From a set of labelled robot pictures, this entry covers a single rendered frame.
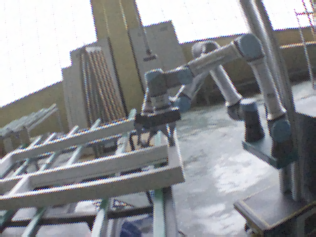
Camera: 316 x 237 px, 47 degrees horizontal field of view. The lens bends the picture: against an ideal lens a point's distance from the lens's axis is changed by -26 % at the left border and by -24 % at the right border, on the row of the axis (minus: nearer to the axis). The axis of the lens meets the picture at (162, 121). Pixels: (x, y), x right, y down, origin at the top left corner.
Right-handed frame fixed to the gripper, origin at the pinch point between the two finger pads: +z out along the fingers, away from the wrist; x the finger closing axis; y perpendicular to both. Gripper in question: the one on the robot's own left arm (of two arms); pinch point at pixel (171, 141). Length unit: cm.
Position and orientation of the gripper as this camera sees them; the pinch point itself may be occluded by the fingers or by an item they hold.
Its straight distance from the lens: 204.9
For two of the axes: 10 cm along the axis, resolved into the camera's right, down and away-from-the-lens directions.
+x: 9.7, -2.6, -0.3
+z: 2.6, 9.5, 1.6
